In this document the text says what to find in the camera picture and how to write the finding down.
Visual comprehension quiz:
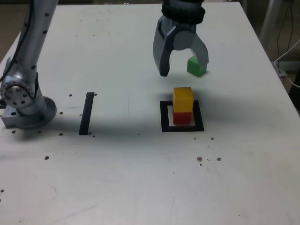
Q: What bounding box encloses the red cube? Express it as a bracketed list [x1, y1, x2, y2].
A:
[172, 110, 192, 125]

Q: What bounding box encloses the white metal frame leg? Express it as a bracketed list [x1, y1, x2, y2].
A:
[259, 0, 285, 43]

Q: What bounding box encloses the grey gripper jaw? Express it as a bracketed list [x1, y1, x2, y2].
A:
[173, 30, 210, 71]
[152, 16, 177, 77]

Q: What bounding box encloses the yellow cube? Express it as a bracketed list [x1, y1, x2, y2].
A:
[172, 87, 195, 113]

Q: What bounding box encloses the green cube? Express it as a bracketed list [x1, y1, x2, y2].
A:
[187, 55, 207, 77]

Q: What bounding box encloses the white cable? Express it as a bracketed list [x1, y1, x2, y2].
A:
[273, 39, 300, 88]

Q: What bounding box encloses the thin black cable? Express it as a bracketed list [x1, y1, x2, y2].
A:
[276, 0, 295, 58]

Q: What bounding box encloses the black tape square outline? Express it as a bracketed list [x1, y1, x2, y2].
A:
[159, 100, 205, 133]

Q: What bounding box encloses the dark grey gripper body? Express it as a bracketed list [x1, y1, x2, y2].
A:
[172, 22, 197, 37]

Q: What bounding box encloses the black tape strip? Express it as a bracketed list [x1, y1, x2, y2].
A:
[78, 92, 95, 136]

